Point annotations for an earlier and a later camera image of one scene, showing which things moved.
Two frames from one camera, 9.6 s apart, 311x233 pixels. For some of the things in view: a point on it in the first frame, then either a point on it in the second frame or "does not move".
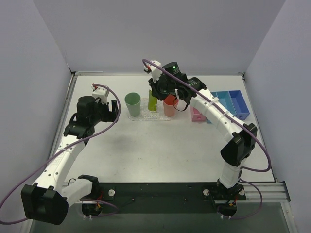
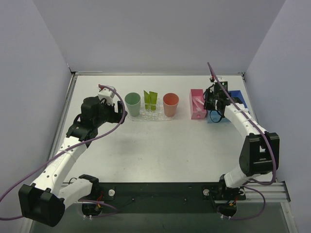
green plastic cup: (133, 101) does not move
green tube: (152, 102) to (147, 100)
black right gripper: (156, 88) to (210, 102)
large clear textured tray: (146, 115) does not move
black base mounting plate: (164, 198) does not move
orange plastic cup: (170, 105) does not move
